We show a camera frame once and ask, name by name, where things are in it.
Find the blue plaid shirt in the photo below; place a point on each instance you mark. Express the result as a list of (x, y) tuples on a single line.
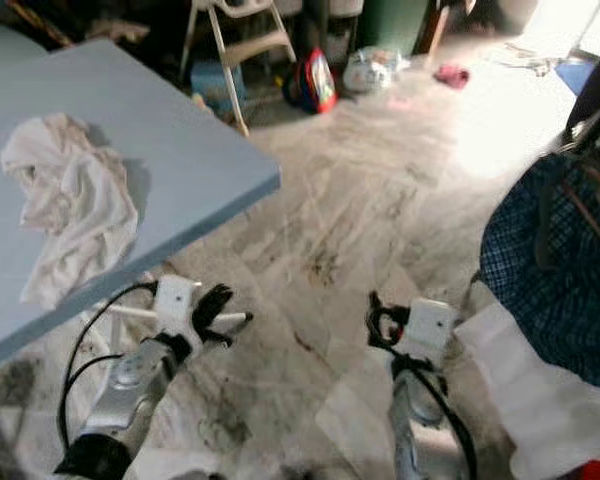
[(550, 270)]

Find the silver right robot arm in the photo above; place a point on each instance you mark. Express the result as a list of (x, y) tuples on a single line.
[(425, 410)]

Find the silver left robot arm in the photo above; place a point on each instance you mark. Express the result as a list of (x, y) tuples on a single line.
[(130, 385)]

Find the light blue folding table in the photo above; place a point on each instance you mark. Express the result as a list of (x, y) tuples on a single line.
[(190, 150)]

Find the large white cloth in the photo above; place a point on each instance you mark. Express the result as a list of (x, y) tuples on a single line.
[(530, 410)]

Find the white crumpled shirt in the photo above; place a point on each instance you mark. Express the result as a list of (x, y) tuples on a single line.
[(80, 200)]

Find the small pink white card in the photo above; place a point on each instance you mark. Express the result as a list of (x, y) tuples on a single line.
[(397, 103)]

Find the blue box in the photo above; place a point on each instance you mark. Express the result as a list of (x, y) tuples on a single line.
[(216, 88)]

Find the red blue backpack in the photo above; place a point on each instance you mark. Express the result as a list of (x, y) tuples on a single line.
[(315, 82)]

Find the white printed plastic bag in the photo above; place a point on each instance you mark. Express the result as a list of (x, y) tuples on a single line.
[(372, 72)]

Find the pink red cloth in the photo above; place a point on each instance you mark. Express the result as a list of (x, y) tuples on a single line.
[(452, 75)]

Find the cream plastic chair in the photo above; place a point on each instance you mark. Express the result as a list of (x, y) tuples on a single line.
[(255, 48)]

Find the dark green bin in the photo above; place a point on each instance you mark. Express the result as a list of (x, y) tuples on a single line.
[(395, 25)]

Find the blue mat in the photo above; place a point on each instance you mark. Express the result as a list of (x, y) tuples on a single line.
[(575, 77)]

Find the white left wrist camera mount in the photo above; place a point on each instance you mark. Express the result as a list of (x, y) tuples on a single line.
[(175, 300)]

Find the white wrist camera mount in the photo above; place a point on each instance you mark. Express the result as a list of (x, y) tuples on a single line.
[(175, 300), (430, 325)]

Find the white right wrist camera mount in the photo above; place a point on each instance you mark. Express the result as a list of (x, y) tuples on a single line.
[(430, 325)]

